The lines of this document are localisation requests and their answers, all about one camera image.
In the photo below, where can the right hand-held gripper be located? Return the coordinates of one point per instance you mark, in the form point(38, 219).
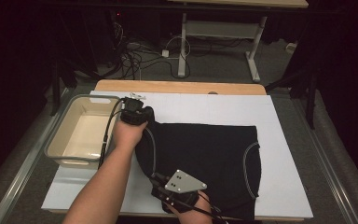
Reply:
point(180, 186)

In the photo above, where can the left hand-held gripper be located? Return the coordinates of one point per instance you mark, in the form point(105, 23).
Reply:
point(133, 112)

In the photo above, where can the black knit vest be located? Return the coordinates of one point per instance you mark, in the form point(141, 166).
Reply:
point(199, 155)

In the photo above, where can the beige plastic basket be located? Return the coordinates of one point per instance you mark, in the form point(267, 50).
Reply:
point(84, 133)

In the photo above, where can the person's left hand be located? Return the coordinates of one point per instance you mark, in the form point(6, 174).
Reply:
point(129, 135)

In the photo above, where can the person's right hand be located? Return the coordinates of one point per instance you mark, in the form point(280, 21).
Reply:
point(195, 211)

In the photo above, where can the light wooden table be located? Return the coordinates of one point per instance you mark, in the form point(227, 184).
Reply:
point(167, 86)

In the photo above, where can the white power adapter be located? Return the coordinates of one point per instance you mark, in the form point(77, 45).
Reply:
point(165, 53)

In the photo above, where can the black metal stand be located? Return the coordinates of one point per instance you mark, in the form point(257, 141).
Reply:
point(55, 93)
point(310, 102)

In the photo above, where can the small white box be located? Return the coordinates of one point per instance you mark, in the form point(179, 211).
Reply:
point(291, 47)

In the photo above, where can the white metal desk frame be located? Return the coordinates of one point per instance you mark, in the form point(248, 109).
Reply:
point(220, 29)

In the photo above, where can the metal floor rail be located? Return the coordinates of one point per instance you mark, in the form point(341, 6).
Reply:
point(21, 177)
point(329, 177)

